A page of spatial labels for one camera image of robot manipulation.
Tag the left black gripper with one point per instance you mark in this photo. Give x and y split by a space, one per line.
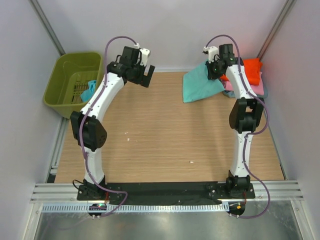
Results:
144 80

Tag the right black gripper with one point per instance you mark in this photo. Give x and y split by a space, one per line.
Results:
211 75

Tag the teal t shirt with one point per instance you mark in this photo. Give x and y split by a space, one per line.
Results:
196 85

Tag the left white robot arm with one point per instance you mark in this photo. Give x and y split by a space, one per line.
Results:
87 127

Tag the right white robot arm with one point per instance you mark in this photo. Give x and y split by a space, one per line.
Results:
244 119

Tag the grey blue folded t shirt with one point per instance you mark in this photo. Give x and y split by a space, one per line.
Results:
230 94

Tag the orange folded t shirt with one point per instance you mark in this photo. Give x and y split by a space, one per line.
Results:
252 67

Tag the pink folded t shirt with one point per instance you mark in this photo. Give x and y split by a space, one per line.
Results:
258 89

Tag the green plastic tub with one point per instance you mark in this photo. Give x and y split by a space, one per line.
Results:
69 79

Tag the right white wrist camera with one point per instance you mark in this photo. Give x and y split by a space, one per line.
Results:
211 52

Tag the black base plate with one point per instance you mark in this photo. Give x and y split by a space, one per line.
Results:
162 193

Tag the aluminium front rail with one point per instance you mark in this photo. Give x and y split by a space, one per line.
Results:
279 190

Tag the white slotted cable duct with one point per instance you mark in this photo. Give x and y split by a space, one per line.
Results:
100 208

